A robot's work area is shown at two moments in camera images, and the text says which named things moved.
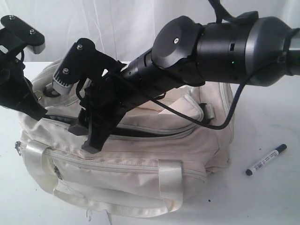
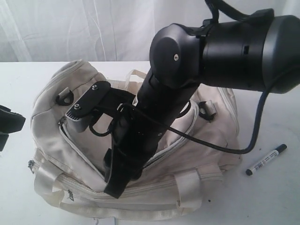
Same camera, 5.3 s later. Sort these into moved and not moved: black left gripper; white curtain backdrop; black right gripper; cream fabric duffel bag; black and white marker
Moved: cream fabric duffel bag; black left gripper; black right gripper
Not moved: white curtain backdrop; black and white marker
